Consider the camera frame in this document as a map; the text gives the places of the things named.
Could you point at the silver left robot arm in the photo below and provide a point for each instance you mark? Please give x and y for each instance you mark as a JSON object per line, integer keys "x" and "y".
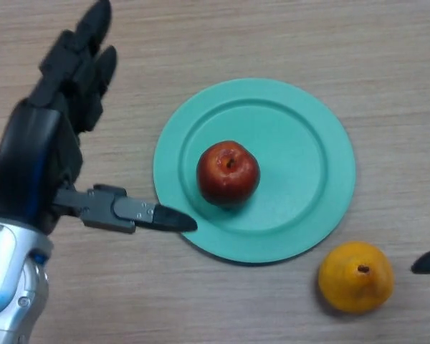
{"x": 10, "y": 279}

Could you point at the yellow pear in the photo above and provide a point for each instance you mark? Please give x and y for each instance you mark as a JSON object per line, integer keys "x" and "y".
{"x": 354, "y": 290}

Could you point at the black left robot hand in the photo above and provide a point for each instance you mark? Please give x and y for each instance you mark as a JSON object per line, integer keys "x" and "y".
{"x": 32, "y": 161}

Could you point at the green round plate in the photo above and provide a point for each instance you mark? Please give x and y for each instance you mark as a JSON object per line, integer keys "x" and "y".
{"x": 294, "y": 172}

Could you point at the red apple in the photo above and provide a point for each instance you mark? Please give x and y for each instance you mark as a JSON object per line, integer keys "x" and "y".
{"x": 227, "y": 175}

